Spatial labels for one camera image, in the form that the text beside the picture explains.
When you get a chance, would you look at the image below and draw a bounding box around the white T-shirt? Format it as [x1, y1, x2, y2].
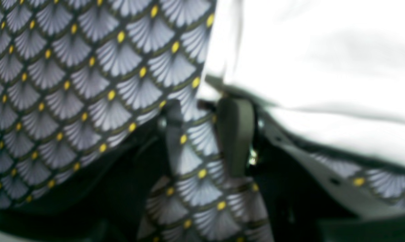
[197, 0, 405, 167]

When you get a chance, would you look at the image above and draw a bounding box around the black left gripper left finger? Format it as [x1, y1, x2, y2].
[164, 99, 183, 175]

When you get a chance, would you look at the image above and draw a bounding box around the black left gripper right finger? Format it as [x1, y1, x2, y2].
[217, 97, 255, 177]

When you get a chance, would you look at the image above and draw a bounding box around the fan-patterned grey table cloth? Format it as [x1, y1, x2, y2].
[0, 0, 405, 242]

